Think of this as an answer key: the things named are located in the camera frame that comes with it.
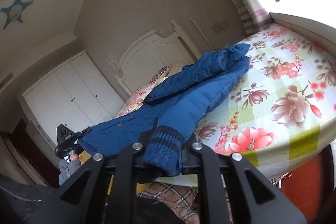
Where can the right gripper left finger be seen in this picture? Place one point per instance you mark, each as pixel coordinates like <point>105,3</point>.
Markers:
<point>145,139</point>

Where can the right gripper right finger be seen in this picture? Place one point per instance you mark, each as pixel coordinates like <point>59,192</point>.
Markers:
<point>190,162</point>

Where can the blue quilted down jacket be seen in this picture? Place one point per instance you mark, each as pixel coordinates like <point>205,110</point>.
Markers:
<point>172,110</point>

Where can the gloved left hand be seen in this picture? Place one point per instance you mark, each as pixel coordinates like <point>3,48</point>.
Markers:
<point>67,169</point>

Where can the plaid trousers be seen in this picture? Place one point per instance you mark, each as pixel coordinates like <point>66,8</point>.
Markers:
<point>180,199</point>

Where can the white wardrobe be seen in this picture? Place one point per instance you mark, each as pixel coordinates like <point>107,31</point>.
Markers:
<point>74,94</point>

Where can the patterned red blue pillow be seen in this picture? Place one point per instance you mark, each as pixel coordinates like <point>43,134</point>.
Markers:
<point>163,72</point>

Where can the pale pink pillow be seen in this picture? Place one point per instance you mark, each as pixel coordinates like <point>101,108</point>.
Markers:
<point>176,68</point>

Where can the white wooden headboard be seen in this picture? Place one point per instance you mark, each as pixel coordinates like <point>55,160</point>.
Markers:
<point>151,52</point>

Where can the floral bed sheet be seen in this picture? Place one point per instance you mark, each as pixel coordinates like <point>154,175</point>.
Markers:
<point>281,112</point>

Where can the white vertical pole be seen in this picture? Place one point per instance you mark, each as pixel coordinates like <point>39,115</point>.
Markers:
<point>202,32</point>

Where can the white wall switch panel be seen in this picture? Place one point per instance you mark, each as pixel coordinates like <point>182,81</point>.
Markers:
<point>112,61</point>

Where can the wall socket plate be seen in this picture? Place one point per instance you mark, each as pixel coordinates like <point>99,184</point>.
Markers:
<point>219,26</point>

